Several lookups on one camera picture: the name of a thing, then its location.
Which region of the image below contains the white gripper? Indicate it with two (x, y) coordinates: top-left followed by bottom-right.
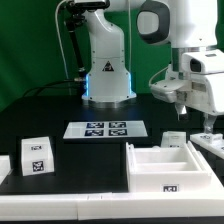
(175, 50), (224, 134)

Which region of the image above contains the white cabinet door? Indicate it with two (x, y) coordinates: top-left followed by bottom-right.
(161, 131), (186, 148)
(190, 133), (224, 159)

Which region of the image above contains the white cabinet body box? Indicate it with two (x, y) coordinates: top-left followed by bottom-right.
(126, 142), (212, 192)

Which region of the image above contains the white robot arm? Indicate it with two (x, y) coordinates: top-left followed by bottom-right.
(65, 0), (224, 133)

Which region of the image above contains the white wedge cabinet top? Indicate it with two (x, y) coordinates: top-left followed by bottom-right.
(21, 137), (54, 176)

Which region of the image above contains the white marker plate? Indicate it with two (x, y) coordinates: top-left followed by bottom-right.
(63, 120), (147, 140)

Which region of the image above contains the white obstacle fence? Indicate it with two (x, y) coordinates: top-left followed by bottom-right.
(0, 150), (224, 222)

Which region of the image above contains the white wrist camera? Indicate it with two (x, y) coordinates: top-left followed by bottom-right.
(150, 80), (182, 103)

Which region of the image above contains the black cable bundle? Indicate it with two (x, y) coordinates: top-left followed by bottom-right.
(21, 79), (84, 98)

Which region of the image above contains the white cable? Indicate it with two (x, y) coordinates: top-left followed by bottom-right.
(54, 0), (71, 81)

